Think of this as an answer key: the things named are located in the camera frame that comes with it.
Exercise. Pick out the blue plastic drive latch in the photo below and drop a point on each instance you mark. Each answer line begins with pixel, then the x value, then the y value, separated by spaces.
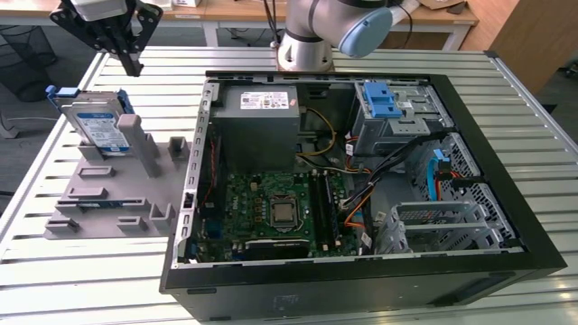
pixel 380 101

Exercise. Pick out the metal disk bay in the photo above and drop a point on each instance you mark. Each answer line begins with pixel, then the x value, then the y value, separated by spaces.
pixel 433 227

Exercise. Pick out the metal optical drive cage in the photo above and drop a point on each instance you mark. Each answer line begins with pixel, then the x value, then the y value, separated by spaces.
pixel 397 128

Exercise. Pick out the small printed white box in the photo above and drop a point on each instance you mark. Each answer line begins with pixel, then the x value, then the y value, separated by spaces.
pixel 186 3

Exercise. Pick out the brown cardboard piece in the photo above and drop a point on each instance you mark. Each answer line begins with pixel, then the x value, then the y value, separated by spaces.
pixel 440 5

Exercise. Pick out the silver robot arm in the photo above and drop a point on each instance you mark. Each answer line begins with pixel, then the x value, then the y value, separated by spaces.
pixel 308 20

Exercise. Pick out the black PC case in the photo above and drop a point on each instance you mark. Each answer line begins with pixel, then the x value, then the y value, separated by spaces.
pixel 316 291

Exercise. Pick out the wooden desk white frame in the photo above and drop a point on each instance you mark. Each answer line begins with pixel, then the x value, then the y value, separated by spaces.
pixel 190 13
pixel 426 21

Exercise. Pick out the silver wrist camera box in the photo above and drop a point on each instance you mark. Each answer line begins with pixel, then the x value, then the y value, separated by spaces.
pixel 97 8

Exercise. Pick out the hard disk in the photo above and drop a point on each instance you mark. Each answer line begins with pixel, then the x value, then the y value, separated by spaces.
pixel 97 128

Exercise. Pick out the silver CPU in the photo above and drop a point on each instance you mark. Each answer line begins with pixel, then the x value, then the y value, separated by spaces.
pixel 284 214

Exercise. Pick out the black RAM slot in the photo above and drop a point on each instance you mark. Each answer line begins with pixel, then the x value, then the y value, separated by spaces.
pixel 318 210

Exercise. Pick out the dark RAM stick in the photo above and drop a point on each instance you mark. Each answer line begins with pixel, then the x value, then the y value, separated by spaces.
pixel 333 210

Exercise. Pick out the black CPU socket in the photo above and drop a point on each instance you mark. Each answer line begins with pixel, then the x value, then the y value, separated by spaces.
pixel 285 197

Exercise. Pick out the blue RAM stick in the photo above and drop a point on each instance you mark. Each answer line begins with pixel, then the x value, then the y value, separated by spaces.
pixel 99 204

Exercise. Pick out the grey parts rack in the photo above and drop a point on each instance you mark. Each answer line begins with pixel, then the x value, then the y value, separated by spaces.
pixel 118 189

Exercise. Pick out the green motherboard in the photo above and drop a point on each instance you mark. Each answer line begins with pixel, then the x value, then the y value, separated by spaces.
pixel 253 233

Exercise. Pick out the black mesh waste bin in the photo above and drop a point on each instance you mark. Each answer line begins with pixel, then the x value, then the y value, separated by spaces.
pixel 27 67

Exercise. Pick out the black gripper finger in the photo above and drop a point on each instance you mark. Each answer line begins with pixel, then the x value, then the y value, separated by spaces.
pixel 86 34
pixel 152 20

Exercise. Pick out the wooden cabinet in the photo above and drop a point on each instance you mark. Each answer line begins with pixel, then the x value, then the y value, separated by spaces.
pixel 533 40

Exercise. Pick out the grey power supply unit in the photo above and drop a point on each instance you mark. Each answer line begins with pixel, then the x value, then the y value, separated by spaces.
pixel 258 135

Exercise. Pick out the black graphics card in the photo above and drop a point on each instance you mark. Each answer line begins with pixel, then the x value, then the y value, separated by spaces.
pixel 276 248

